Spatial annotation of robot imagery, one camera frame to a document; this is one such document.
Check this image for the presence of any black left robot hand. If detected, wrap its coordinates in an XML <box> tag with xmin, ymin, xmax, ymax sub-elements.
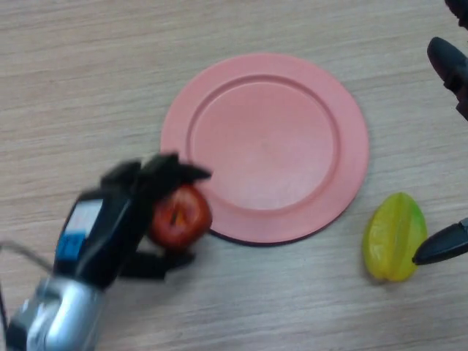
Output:
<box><xmin>54</xmin><ymin>152</ymin><xmax>213</xmax><ymax>290</ymax></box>

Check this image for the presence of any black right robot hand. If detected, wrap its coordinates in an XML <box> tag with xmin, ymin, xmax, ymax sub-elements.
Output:
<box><xmin>412</xmin><ymin>0</ymin><xmax>468</xmax><ymax>265</ymax></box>

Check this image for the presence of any red apple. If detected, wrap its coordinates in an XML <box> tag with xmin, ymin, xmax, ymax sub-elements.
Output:
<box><xmin>149</xmin><ymin>184</ymin><xmax>213</xmax><ymax>252</ymax></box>

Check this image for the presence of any pink round plate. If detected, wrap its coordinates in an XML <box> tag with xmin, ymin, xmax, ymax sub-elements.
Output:
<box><xmin>160</xmin><ymin>53</ymin><xmax>370</xmax><ymax>246</ymax></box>

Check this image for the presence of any yellow green starfruit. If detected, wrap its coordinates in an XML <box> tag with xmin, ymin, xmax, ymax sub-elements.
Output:
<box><xmin>361</xmin><ymin>192</ymin><xmax>429</xmax><ymax>283</ymax></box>

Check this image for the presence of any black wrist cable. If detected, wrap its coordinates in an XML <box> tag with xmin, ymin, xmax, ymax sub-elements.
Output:
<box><xmin>0</xmin><ymin>240</ymin><xmax>56</xmax><ymax>330</ymax></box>

